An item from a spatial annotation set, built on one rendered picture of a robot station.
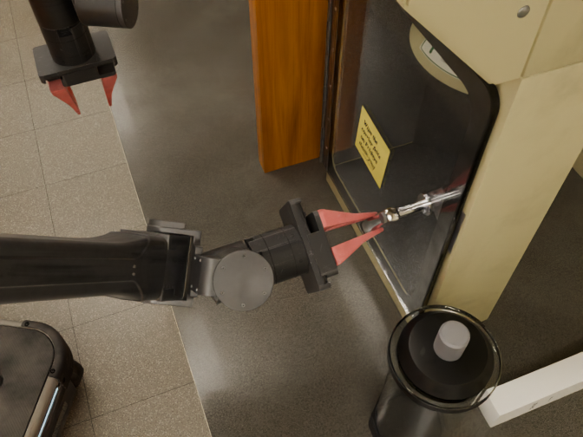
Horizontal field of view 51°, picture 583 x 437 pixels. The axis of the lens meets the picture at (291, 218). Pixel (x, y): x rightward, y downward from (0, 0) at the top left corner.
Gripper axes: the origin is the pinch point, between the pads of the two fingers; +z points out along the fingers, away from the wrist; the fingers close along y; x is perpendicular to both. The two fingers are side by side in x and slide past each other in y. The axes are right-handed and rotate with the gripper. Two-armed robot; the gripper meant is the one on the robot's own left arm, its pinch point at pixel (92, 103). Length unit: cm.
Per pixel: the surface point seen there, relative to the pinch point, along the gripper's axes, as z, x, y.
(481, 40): -35, -46, 28
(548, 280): 17, -43, 55
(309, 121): 7.6, -8.5, 30.7
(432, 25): -37, -46, 23
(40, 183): 109, 95, -32
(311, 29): -9.8, -8.6, 30.9
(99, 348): 110, 22, -25
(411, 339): -7, -53, 23
